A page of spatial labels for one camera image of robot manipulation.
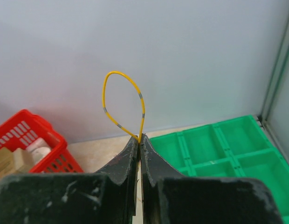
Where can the white pink pouch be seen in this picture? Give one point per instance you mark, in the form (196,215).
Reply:
(39,149)

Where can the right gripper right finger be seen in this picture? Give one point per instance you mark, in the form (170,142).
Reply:
(169,197)

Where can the brown cardboard box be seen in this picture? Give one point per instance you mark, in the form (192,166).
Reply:
(18,161)

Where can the red plastic basket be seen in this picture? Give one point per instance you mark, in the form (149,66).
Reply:
(36,136)

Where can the green compartment tray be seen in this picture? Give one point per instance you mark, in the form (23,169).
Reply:
(231,148)

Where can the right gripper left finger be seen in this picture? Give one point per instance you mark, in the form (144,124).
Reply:
(107,196)

